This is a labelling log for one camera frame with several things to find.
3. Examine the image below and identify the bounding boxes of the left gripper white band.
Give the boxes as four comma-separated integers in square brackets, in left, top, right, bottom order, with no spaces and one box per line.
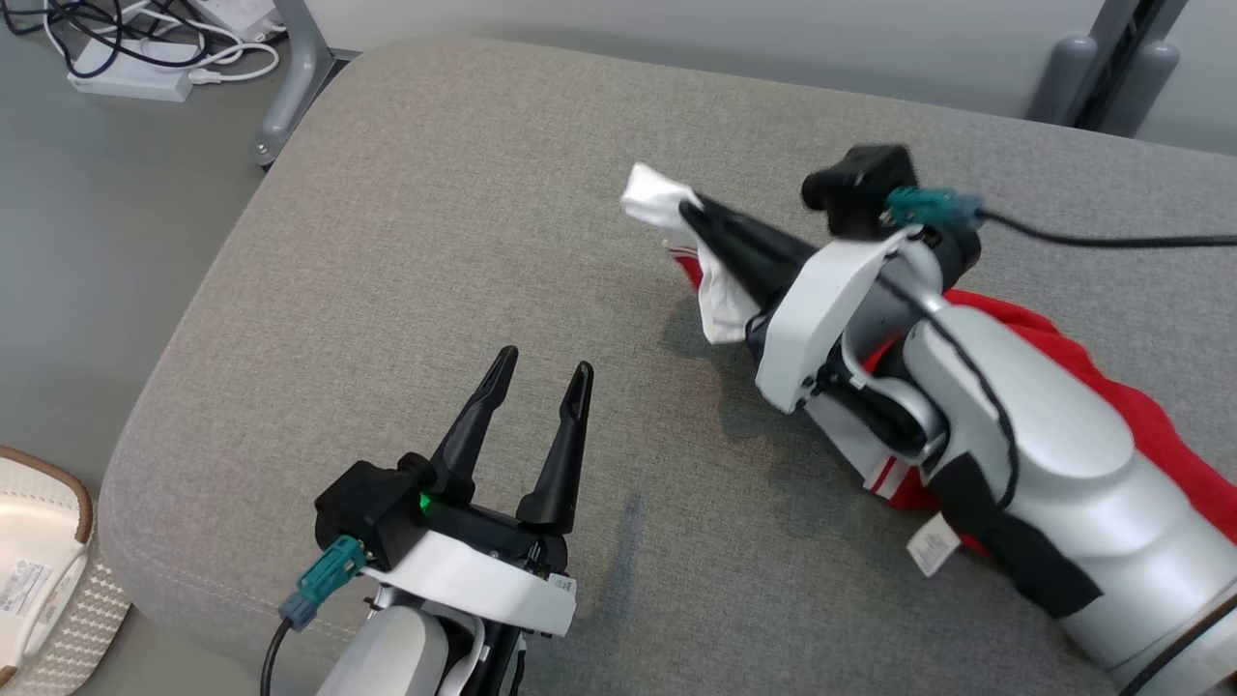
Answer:
[362,346,594,639]

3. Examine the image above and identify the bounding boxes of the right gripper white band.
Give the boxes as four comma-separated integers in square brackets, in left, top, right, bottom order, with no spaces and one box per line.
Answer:
[681,193,943,415]

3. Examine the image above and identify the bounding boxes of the red Bulls 23 jersey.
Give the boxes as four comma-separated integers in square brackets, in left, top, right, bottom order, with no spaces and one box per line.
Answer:
[618,162,1237,581]

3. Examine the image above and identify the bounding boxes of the grey metal table leg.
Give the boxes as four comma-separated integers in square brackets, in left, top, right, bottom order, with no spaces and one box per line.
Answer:
[256,0,336,173]

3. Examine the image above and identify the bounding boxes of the white woven laundry basket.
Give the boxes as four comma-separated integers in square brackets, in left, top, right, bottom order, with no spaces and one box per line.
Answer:
[0,445,133,696]

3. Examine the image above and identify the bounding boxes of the white power adapter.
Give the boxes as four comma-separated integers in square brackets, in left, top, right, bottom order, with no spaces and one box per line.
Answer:
[188,0,283,42]

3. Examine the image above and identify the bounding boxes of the white power strip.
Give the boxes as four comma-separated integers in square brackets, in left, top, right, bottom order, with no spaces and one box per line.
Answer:
[68,37,197,103]

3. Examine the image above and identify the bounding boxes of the left camera cable teal plug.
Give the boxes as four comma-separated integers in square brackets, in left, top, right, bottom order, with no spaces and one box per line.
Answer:
[259,536,370,696]

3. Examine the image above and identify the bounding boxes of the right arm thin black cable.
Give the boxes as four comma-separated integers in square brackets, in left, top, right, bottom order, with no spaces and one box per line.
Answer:
[870,271,1021,508]

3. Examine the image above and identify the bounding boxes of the grey cylinder post foot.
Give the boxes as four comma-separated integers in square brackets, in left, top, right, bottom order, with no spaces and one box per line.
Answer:
[1102,41,1182,138]
[1026,35,1100,127]

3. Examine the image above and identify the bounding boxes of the grey partition post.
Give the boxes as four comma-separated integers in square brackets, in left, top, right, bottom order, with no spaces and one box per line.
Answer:
[1073,0,1192,131]

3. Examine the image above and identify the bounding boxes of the black floor cable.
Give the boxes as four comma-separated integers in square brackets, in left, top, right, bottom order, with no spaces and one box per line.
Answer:
[0,0,209,78]

